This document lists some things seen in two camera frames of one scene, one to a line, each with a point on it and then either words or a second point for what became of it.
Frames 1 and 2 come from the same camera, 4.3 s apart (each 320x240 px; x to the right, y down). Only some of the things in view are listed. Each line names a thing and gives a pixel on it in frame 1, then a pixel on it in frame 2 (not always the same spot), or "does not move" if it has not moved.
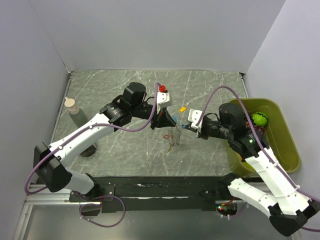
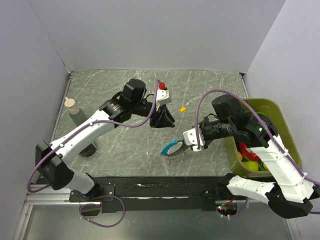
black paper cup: (89, 151) does not move
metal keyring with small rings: (178, 135) to (184, 150)
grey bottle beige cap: (77, 116) does not move
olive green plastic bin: (282, 145) does not move
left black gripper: (162, 119) does not move
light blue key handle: (175, 118) to (165, 150)
